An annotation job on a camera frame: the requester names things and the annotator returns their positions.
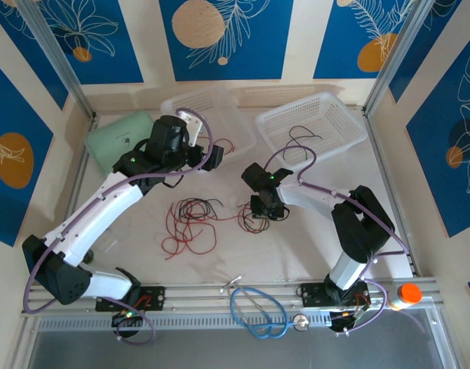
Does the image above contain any thin black cable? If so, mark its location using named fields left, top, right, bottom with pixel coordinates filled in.
left=282, top=125, right=323, bottom=161
left=242, top=202, right=276, bottom=234
left=178, top=198, right=224, bottom=221

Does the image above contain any translucent white plastic basket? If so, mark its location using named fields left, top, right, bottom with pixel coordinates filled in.
left=160, top=86, right=258, bottom=173

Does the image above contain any mint green zip case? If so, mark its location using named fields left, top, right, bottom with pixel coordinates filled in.
left=84, top=110, right=158, bottom=178

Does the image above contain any opaque white plastic basket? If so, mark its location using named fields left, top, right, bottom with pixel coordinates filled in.
left=255, top=91, right=367, bottom=175

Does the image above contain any blue stethoscope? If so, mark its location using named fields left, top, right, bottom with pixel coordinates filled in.
left=220, top=274, right=311, bottom=341

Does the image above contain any small black controller board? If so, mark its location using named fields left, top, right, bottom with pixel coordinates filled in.
left=329, top=305, right=372, bottom=337
left=111, top=310, right=143, bottom=328

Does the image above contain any grey metal sheet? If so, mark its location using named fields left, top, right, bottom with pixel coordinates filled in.
left=26, top=330, right=451, bottom=369

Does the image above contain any orange capped bottle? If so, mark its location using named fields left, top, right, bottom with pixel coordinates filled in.
left=388, top=283, right=423, bottom=311

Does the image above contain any aluminium side rail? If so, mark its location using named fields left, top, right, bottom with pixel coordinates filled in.
left=57, top=115, right=99, bottom=247
left=365, top=111, right=418, bottom=278

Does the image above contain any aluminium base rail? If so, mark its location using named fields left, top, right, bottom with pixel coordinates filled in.
left=21, top=277, right=439, bottom=316

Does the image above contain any slotted grey cable duct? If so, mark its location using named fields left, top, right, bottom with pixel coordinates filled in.
left=38, top=311, right=332, bottom=332

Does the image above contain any aluminium frame post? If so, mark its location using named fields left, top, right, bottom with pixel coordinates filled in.
left=363, top=0, right=439, bottom=118
left=17, top=0, right=98, bottom=120

